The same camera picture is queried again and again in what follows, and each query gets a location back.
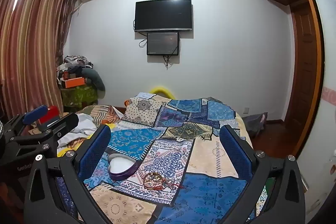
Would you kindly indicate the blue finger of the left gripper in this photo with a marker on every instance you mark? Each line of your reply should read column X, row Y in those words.
column 63, row 125
column 35, row 114

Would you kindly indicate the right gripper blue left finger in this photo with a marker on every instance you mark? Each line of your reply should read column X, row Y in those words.
column 90, row 152

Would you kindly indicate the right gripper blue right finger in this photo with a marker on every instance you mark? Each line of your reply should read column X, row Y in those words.
column 239, row 152

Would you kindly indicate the purple heart-shaped jewelry box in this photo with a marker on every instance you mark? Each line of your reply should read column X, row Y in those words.
column 121, row 167

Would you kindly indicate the white crumpled cloth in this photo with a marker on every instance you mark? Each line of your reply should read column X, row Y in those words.
column 84, row 129

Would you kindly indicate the red box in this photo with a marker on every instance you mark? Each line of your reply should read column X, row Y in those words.
column 52, row 113

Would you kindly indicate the green patterned covered stand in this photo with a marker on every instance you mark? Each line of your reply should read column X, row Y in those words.
column 79, row 97

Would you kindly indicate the striped beige pillow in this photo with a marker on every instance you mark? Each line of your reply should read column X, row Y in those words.
column 102, row 114

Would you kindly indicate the dark bag on floor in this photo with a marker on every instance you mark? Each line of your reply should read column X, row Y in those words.
column 254, row 124

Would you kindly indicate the orange box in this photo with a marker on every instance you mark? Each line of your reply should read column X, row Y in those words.
column 71, row 83

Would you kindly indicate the pile of clothes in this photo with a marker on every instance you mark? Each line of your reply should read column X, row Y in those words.
column 75, row 67

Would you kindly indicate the blue patchwork bedspread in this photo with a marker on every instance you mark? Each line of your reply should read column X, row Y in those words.
column 184, row 173

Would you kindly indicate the brown wooden door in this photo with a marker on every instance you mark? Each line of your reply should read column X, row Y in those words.
column 309, row 64

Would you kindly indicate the striped red curtain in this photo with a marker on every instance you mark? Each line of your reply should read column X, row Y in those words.
column 33, row 36

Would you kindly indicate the yellow ring object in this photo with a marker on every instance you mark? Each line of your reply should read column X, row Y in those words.
column 161, row 91

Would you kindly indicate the small black wall monitor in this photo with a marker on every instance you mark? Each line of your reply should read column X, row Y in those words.
column 163, row 44

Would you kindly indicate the large black wall television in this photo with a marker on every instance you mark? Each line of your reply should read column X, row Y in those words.
column 163, row 15

